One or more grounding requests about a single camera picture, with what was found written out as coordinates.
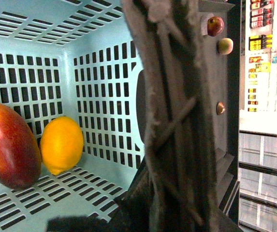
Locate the dark red peach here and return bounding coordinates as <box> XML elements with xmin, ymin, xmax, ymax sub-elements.
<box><xmin>207</xmin><ymin>16</ymin><xmax>224</xmax><ymax>37</ymax></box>

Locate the brown plastic basket handle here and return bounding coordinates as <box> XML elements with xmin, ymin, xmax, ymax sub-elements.
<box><xmin>122</xmin><ymin>0</ymin><xmax>219</xmax><ymax>232</ymax></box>

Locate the green pink peach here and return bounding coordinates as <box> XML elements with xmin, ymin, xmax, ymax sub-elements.
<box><xmin>218</xmin><ymin>38</ymin><xmax>233</xmax><ymax>55</ymax></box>

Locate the light teal plastic basket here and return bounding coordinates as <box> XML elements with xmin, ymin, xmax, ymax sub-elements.
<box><xmin>0</xmin><ymin>0</ymin><xmax>145</xmax><ymax>232</ymax></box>

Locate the yellow lemon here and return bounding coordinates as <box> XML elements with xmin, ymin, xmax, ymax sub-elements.
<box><xmin>40</xmin><ymin>116</ymin><xmax>84</xmax><ymax>175</ymax></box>

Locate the glass door fridge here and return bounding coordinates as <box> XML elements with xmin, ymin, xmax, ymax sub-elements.
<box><xmin>238</xmin><ymin>133</ymin><xmax>277</xmax><ymax>232</ymax></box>

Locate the shelf of bottles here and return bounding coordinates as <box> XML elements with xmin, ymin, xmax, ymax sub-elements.
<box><xmin>242</xmin><ymin>0</ymin><xmax>277</xmax><ymax>113</ymax></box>

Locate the grey felt left gripper finger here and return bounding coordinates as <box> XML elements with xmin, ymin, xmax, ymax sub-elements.
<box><xmin>46</xmin><ymin>216</ymin><xmax>118</xmax><ymax>232</ymax></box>

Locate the red yellow mango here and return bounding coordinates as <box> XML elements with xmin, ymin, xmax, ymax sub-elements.
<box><xmin>0</xmin><ymin>103</ymin><xmax>42</xmax><ymax>190</ymax></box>

